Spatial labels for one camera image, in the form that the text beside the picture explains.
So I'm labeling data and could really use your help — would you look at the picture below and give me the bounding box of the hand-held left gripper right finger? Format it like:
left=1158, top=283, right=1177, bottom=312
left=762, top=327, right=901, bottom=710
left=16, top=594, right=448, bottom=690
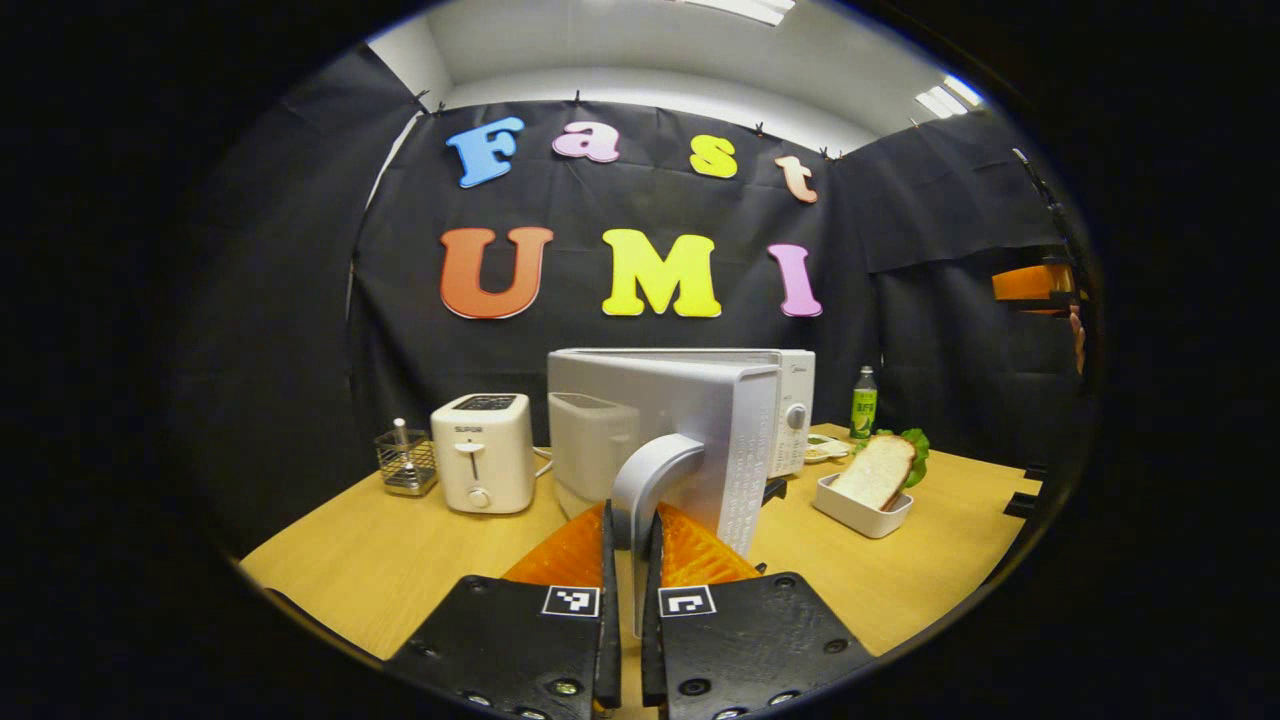
left=640, top=500, right=877, bottom=720

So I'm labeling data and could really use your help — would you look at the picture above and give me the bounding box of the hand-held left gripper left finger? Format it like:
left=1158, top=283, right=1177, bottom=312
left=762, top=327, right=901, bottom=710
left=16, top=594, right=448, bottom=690
left=385, top=500, right=623, bottom=720

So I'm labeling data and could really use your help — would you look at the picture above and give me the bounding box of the bread lettuce sandwich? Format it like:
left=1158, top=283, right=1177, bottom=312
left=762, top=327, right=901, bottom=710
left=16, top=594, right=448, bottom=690
left=830, top=428, right=931, bottom=513

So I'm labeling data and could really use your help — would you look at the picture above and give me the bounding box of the white microwave oven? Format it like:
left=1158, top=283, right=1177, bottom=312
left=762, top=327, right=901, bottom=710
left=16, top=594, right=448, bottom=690
left=547, top=347, right=817, bottom=639

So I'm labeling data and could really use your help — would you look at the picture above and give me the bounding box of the black tripod stand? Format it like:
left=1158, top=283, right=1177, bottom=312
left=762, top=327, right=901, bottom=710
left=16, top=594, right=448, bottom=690
left=1010, top=147, right=1076, bottom=263

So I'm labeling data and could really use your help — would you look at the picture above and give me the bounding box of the ceiling light panel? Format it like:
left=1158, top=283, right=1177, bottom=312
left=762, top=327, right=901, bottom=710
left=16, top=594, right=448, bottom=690
left=914, top=74, right=986, bottom=119
left=690, top=0, right=796, bottom=26

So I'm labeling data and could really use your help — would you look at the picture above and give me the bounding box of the green drink bottle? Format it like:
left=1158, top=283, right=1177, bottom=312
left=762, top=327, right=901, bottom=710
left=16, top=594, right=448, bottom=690
left=850, top=366, right=879, bottom=441

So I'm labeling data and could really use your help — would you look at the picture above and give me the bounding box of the white toaster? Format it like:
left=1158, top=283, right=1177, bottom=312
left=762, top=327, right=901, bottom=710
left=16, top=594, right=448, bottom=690
left=430, top=392, right=537, bottom=516

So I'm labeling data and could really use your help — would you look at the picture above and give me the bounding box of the white rectangular dish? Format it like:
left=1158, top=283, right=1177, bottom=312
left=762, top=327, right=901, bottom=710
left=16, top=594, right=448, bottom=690
left=812, top=473, right=914, bottom=540

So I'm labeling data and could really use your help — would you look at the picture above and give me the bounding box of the wire mesh basket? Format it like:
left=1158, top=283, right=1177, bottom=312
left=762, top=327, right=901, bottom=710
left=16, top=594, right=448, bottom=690
left=374, top=428, right=439, bottom=498

